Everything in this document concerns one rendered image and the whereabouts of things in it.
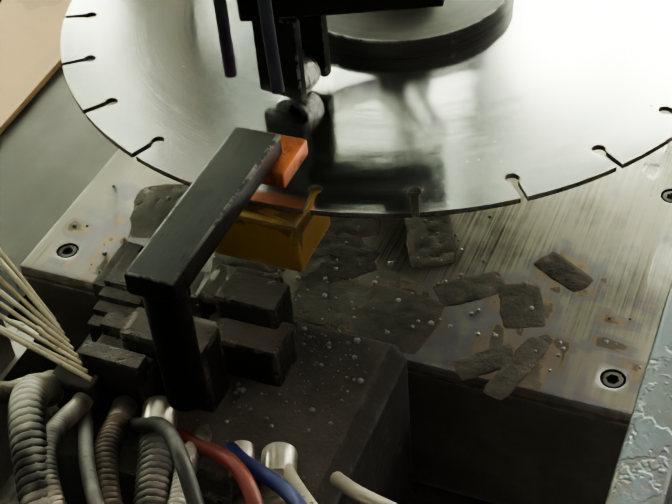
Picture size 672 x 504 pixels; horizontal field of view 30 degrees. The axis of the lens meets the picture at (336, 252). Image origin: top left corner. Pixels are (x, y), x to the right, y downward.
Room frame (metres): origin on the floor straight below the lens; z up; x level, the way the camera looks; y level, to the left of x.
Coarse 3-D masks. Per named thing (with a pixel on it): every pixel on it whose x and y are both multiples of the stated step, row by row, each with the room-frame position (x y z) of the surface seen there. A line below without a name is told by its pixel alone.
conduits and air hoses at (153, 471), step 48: (48, 336) 0.36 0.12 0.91; (0, 384) 0.34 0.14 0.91; (48, 384) 0.33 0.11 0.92; (48, 432) 0.30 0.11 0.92; (144, 432) 0.32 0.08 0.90; (192, 432) 0.32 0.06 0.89; (48, 480) 0.28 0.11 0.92; (96, 480) 0.28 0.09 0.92; (144, 480) 0.29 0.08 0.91; (192, 480) 0.27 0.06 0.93; (240, 480) 0.28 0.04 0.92; (288, 480) 0.29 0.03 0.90; (336, 480) 0.29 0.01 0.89
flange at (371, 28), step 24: (456, 0) 0.51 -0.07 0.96; (480, 0) 0.51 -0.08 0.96; (504, 0) 0.51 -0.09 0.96; (336, 24) 0.50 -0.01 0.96; (360, 24) 0.50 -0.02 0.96; (384, 24) 0.50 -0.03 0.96; (408, 24) 0.49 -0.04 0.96; (432, 24) 0.49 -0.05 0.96; (456, 24) 0.49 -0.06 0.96; (480, 24) 0.49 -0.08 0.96; (336, 48) 0.49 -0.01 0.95; (360, 48) 0.49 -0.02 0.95; (384, 48) 0.48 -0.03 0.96; (408, 48) 0.48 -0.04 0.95; (432, 48) 0.48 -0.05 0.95
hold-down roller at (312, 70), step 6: (306, 54) 0.46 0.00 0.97; (306, 60) 0.46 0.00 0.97; (312, 60) 0.46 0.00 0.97; (306, 66) 0.46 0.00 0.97; (312, 66) 0.46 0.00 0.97; (318, 66) 0.46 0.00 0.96; (306, 72) 0.46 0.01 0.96; (312, 72) 0.46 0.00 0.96; (318, 72) 0.46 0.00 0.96; (306, 78) 0.45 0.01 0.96; (312, 78) 0.46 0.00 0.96; (318, 78) 0.46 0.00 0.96; (306, 84) 0.45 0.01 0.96; (312, 84) 0.46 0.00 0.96
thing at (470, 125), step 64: (128, 0) 0.56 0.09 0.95; (192, 0) 0.55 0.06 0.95; (576, 0) 0.52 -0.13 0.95; (640, 0) 0.51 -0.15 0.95; (64, 64) 0.51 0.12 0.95; (128, 64) 0.50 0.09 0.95; (192, 64) 0.49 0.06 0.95; (256, 64) 0.49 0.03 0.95; (384, 64) 0.48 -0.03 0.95; (448, 64) 0.47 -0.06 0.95; (512, 64) 0.47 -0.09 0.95; (576, 64) 0.46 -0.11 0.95; (640, 64) 0.46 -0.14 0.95; (128, 128) 0.45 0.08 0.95; (192, 128) 0.44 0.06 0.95; (256, 128) 0.44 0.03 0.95; (320, 128) 0.43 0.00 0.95; (384, 128) 0.43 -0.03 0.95; (448, 128) 0.43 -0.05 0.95; (512, 128) 0.42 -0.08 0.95; (576, 128) 0.42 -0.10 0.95; (640, 128) 0.41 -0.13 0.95; (256, 192) 0.40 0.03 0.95; (320, 192) 0.39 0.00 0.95; (384, 192) 0.39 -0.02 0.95; (448, 192) 0.38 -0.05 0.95; (512, 192) 0.38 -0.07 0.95
